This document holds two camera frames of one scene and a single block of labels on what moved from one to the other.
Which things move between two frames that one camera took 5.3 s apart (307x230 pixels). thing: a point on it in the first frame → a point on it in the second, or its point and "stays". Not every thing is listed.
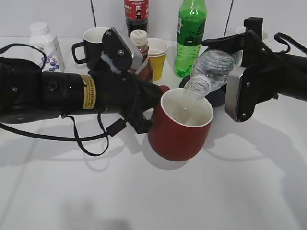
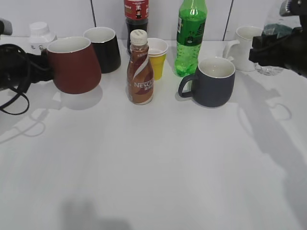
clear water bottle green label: [210, 70] → [278, 20]
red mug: [181, 125] → [75, 67]
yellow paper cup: [157, 62] stays
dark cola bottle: [136, 15] stays
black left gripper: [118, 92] → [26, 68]
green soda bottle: [190, 28] stays
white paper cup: [156, 46] stays
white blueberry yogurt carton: [40, 36] stays
